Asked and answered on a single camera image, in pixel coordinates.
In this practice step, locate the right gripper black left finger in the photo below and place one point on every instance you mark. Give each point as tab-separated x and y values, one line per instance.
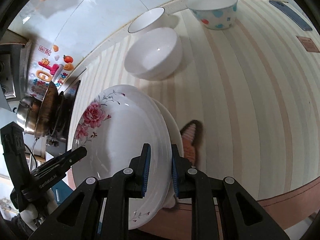
99	209

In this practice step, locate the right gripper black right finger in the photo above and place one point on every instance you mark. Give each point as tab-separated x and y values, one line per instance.
221	208

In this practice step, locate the white plate with blue leaves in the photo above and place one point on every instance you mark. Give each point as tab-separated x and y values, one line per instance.
175	138

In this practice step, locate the white plate with pink rose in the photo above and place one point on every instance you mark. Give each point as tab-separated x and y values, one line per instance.
113	129

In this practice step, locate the gloved left hand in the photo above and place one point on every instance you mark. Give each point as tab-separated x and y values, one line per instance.
24	224

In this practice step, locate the steel pot on stove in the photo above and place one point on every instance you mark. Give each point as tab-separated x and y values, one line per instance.
27	113

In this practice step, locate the striped table mat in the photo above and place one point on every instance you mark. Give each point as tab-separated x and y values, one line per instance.
253	86

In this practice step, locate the plain white bowl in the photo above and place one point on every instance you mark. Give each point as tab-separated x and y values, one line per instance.
155	56

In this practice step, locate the brown card on table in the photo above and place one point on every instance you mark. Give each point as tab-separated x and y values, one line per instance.
308	44

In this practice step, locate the white bowl with coloured spots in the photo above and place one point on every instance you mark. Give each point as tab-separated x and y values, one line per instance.
214	14

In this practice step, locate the white bowl with dark rim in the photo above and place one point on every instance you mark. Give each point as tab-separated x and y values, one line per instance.
149	20

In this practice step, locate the blue smartphone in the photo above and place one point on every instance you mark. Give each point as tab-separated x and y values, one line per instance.
291	14

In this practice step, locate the colourful wall sticker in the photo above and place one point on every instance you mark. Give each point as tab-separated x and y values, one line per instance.
47	63

